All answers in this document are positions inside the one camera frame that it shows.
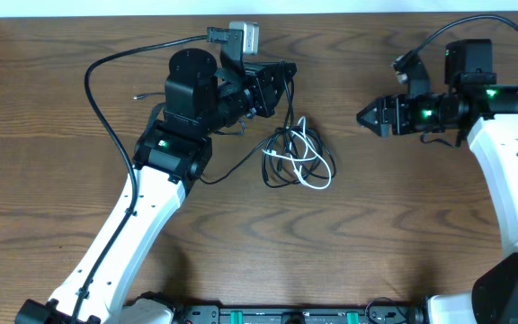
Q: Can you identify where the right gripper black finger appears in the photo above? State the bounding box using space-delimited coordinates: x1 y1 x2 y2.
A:
357 119 381 136
356 98 380 120

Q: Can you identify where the white cable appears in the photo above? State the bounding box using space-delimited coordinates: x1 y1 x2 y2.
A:
261 116 334 191

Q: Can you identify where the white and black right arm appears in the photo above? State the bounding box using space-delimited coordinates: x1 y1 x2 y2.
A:
356 39 518 323

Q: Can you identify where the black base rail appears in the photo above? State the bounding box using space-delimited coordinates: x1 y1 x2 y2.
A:
171 301 429 324

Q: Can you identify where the black left camera cable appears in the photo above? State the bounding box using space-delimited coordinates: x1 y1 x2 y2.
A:
69 26 231 323

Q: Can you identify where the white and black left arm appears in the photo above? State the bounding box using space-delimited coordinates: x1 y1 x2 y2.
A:
14 49 297 324

